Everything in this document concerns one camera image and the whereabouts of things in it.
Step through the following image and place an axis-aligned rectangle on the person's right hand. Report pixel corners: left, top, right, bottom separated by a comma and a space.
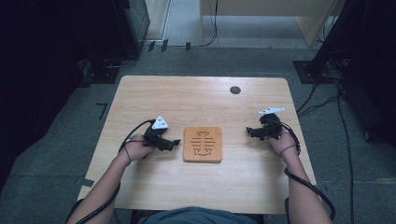
266, 129, 299, 159

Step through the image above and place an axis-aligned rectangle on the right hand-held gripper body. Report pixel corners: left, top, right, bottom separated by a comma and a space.
258, 106, 286, 140

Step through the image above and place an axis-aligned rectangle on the long black floor cable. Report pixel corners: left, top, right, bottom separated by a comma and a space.
336, 88, 357, 224

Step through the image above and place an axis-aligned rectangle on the black curtain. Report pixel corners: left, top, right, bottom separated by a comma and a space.
311, 0, 396, 147
0, 0, 151, 190

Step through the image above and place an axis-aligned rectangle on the light wooden desk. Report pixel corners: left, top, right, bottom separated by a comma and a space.
199, 0, 342, 49

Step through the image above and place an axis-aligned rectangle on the person's left hand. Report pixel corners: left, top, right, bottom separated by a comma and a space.
123, 133, 155, 163

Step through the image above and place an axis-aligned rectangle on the black wrist band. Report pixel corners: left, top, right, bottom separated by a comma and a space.
278, 144, 299, 157
123, 146, 133, 165

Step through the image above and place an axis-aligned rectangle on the black hanging cable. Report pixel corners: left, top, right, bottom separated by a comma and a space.
203, 0, 219, 48

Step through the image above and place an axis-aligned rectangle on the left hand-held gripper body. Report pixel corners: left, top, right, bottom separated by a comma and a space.
142, 115, 172, 151

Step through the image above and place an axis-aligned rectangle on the person's grey-blue shirt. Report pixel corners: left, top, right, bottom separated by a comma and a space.
142, 206, 260, 224

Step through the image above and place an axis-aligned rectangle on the carved wooden trivet board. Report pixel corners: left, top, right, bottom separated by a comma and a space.
182, 126, 223, 164

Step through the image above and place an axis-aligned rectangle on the black stand base plate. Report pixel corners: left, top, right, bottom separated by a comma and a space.
292, 59, 336, 85
81, 60, 120, 85

